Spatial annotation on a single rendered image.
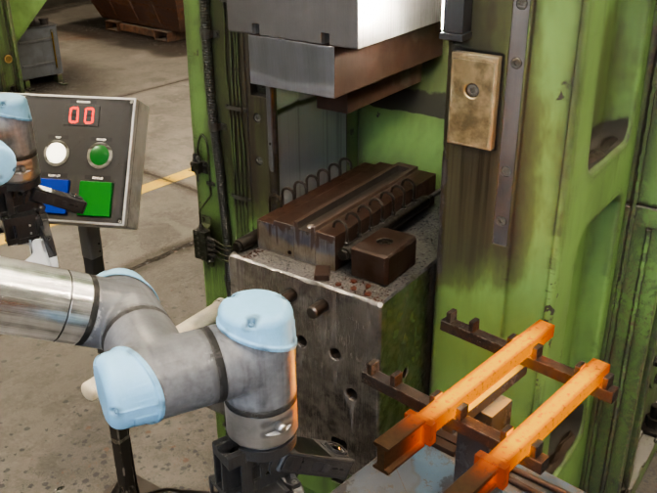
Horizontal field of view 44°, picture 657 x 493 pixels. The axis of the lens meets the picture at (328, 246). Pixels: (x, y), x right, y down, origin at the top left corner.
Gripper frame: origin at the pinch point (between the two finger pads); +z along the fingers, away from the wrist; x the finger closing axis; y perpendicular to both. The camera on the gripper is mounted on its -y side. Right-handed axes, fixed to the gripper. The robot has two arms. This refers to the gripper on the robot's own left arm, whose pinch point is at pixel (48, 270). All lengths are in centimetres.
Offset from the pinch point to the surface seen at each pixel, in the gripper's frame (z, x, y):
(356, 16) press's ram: -49, 34, -50
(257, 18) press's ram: -46, 14, -42
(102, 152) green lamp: -16.2, -15.6, -19.0
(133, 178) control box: -10.5, -11.2, -23.7
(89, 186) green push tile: -9.8, -14.0, -14.8
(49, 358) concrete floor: 93, -117, -22
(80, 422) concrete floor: 93, -74, -19
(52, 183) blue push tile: -9.9, -20.0, -8.7
